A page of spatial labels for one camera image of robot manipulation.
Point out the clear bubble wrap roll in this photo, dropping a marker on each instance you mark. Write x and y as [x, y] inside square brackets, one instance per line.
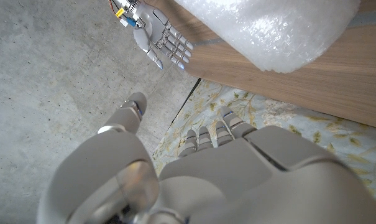
[268, 31]

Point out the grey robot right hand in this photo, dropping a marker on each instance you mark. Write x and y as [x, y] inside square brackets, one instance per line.
[153, 25]

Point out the floral print backdrop cloth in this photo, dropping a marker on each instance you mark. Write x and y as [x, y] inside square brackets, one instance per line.
[268, 112]

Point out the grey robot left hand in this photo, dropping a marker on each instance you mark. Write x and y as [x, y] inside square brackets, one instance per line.
[237, 180]

